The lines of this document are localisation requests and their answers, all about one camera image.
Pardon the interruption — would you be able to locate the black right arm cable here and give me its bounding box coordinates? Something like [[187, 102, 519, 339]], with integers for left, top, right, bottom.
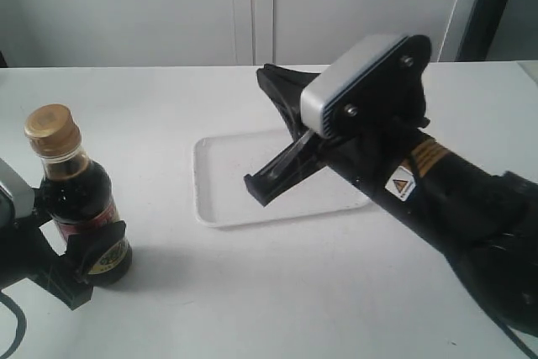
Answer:
[[495, 312, 535, 359]]

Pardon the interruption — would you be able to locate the white plastic tray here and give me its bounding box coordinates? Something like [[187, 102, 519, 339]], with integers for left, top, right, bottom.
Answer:
[[193, 129, 371, 228]]

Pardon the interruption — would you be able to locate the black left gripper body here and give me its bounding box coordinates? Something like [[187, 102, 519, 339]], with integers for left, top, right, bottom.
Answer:
[[1, 218, 93, 310]]

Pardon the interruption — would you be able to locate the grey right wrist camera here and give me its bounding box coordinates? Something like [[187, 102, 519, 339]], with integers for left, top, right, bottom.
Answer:
[[299, 34, 432, 139]]

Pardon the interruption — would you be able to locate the dark vertical post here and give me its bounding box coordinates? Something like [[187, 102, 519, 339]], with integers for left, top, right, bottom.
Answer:
[[455, 0, 508, 62]]

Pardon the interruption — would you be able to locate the dark soy sauce bottle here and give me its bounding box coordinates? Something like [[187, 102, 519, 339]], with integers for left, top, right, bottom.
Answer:
[[24, 103, 132, 273]]

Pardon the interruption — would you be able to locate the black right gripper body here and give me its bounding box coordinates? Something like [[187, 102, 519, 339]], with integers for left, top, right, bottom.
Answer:
[[291, 124, 446, 216]]

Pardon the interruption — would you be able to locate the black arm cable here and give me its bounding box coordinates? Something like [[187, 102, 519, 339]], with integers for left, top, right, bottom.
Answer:
[[495, 312, 535, 359], [0, 291, 29, 358]]

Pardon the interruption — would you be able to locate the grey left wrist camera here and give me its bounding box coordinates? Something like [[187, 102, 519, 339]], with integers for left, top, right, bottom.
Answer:
[[1, 160, 34, 219]]

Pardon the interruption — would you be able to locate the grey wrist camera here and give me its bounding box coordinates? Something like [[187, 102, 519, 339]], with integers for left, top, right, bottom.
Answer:
[[299, 34, 432, 139], [1, 160, 34, 219]]

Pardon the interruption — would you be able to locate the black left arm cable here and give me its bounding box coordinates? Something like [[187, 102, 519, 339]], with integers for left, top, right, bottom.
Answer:
[[0, 291, 29, 358]]

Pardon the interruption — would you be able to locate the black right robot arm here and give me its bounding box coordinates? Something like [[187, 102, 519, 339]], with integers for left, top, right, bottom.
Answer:
[[245, 64, 537, 335]]

